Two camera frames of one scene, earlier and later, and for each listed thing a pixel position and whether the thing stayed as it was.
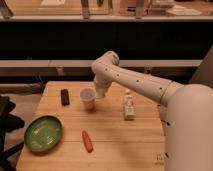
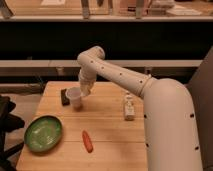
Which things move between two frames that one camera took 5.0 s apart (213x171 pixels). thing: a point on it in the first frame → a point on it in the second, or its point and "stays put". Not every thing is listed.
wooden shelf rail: (91, 62) stays put
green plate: (43, 133) stays put
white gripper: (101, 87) → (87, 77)
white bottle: (129, 106) stays put
